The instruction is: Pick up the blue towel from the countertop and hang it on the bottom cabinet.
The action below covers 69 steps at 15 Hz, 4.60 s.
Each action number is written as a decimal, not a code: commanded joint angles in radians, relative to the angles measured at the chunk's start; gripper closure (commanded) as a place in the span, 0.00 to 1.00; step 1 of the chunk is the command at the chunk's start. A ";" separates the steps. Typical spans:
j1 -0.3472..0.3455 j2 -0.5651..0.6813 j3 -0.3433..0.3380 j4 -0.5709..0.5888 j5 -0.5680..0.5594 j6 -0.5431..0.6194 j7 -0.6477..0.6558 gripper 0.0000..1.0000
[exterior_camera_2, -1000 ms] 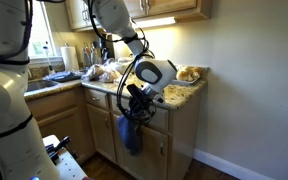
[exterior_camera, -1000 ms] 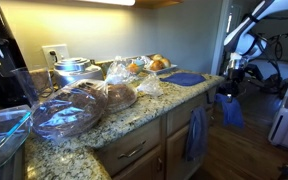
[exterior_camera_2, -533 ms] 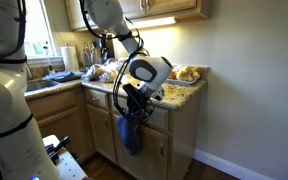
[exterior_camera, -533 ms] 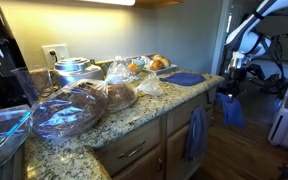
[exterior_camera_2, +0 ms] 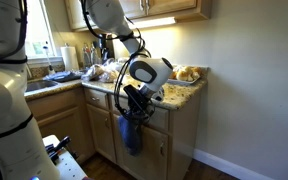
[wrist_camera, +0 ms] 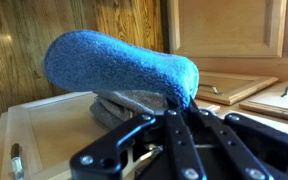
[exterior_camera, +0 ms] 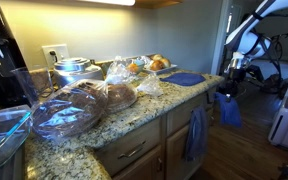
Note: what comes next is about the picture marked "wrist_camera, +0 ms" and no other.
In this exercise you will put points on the wooden corner cabinet door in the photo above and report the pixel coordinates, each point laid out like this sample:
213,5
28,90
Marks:
269,102

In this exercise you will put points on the metal cabinet door handle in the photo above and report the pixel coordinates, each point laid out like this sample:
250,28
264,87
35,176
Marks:
16,162

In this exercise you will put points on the grey towel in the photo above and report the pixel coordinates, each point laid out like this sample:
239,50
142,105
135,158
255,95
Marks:
114,108

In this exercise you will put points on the blue towel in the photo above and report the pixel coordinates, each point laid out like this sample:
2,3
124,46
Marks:
86,60

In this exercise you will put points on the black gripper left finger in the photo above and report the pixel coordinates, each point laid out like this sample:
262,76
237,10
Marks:
119,151

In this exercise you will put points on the wooden adjacent cabinet door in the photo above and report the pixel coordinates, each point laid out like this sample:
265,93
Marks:
235,87

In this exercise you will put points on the metal adjacent door handle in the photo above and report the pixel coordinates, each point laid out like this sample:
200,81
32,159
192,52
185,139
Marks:
213,88

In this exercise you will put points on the wooden cabinet door under towel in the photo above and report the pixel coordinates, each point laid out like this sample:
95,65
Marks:
49,132

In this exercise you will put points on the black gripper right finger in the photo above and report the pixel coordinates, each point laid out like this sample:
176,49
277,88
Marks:
237,147

